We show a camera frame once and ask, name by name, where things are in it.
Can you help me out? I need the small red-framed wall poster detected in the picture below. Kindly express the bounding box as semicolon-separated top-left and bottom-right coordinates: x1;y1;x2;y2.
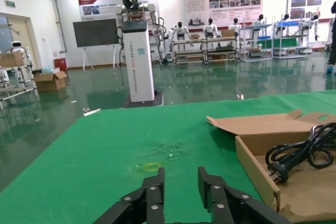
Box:
78;0;159;22

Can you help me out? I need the black screen on stand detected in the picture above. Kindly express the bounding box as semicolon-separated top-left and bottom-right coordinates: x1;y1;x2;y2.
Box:
72;18;121;72

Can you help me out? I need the red-framed poster with photos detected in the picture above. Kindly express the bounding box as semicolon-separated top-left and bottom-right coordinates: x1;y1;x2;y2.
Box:
287;0;336;23

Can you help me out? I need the person in dark clothes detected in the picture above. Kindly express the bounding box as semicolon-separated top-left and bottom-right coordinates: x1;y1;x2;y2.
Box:
326;0;336;74

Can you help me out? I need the wide red-framed wall poster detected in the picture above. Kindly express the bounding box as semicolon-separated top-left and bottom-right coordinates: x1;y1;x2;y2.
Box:
183;0;264;29

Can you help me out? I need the black power cable with plug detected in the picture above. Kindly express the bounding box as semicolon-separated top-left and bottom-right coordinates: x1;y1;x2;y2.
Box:
265;122;336;185

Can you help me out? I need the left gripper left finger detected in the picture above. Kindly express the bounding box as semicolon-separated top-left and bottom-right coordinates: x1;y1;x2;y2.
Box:
93;167;166;224

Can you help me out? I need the white stick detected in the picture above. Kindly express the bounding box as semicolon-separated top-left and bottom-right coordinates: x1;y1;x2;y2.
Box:
83;108;102;117

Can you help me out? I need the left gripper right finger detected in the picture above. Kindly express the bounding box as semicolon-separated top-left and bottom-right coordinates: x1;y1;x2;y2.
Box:
197;166;292;224

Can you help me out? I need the closed brown cardboard box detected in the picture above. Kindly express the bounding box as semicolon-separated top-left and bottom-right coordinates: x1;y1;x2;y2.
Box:
0;52;26;68

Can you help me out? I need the small white round-head robot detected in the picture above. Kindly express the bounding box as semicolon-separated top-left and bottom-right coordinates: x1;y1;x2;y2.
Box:
9;40;32;67

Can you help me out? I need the pipe frame workbench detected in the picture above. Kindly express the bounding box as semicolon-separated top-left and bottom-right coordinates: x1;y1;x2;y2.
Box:
203;36;240;66
171;39;206;65

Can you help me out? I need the clear crinkled tape patch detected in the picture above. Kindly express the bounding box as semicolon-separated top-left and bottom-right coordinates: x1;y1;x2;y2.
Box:
149;141;186;160

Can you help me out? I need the white humanoid robot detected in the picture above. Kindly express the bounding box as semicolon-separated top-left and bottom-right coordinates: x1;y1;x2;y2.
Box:
309;14;322;42
203;18;222;39
278;13;291;36
251;13;266;38
228;17;243;37
169;22;191;45

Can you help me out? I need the metal pipe rack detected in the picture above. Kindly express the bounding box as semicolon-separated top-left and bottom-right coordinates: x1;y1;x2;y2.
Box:
0;61;39;110

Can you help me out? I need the grey wall pipe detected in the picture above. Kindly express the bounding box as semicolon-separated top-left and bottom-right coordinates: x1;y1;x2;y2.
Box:
49;0;68;55

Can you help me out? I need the red floor box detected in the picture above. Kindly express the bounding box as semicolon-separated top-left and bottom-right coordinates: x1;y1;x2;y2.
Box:
54;58;68;71

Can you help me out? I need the yellow tape square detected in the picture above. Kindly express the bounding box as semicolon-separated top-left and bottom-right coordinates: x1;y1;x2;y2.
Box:
143;162;162;174

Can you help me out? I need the open-flap cardboard floor box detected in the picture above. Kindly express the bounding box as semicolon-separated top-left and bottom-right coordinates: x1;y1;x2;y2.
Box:
33;70;68;92

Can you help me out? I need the white metal shelf rack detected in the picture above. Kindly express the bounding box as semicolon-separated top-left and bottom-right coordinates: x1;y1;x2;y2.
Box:
240;17;274;63
271;15;313;60

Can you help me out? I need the torn-edged open cardboard box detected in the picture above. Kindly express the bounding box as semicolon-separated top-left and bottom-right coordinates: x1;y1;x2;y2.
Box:
206;109;336;223

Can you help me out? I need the beige door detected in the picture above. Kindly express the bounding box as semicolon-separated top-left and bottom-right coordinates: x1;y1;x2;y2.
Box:
0;13;42;70

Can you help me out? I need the green panel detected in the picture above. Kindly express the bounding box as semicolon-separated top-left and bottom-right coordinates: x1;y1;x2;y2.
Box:
272;37;299;49

